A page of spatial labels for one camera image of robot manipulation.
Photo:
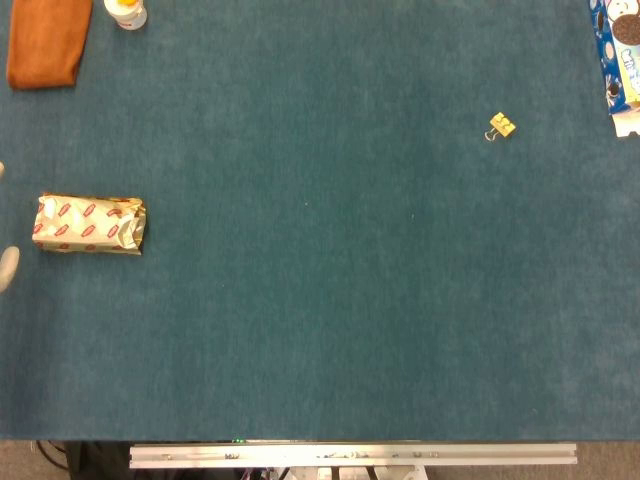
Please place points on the white bottle with yellow cap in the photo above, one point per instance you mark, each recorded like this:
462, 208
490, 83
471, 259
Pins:
126, 12

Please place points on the aluminium frame rail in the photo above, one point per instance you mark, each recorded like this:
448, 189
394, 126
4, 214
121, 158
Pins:
350, 455

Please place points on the orange folded cloth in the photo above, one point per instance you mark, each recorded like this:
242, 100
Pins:
46, 42

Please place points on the gold snack packet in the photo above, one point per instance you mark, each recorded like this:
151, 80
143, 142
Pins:
87, 225

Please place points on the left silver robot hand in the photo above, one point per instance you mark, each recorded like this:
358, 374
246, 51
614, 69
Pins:
7, 267

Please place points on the blue cookie box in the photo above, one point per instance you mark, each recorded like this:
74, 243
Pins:
622, 60

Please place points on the yellow binder clip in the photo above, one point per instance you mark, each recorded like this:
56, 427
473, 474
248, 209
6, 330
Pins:
503, 125

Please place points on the blue table cloth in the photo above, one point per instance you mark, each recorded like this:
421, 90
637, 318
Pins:
320, 250

